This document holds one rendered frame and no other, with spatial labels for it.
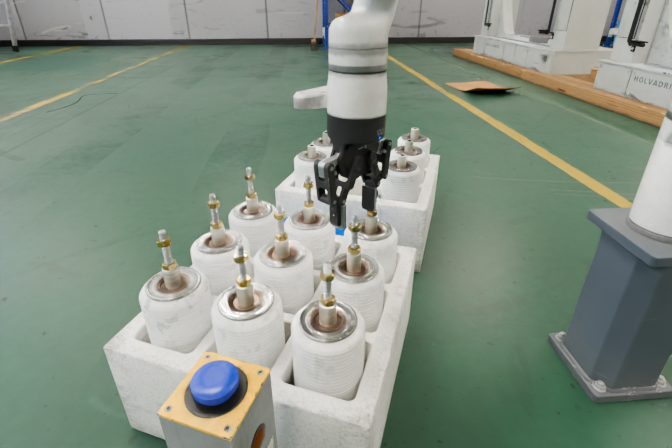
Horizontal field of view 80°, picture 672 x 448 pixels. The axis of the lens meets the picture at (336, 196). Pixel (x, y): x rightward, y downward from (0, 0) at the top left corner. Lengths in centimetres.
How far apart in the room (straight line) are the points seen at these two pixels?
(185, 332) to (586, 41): 365
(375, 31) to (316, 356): 38
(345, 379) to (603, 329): 46
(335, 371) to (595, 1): 361
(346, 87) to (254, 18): 635
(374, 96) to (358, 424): 38
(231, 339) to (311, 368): 11
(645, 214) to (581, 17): 316
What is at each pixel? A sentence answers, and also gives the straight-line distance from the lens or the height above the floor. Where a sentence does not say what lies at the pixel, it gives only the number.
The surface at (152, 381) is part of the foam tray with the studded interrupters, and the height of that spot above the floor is 14.
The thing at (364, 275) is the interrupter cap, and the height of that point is 25.
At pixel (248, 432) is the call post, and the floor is 29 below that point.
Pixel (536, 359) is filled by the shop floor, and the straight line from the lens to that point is 91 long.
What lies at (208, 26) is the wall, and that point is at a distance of 692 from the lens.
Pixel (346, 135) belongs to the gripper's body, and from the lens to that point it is 49.
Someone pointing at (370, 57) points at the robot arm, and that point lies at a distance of 47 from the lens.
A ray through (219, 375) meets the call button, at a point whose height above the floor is 33.
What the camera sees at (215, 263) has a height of 24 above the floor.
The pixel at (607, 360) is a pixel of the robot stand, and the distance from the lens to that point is 86.
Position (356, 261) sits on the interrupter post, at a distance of 60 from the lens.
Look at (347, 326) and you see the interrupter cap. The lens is 52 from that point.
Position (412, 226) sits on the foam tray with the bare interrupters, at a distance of 98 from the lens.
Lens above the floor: 62
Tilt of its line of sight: 26 degrees down
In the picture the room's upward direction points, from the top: straight up
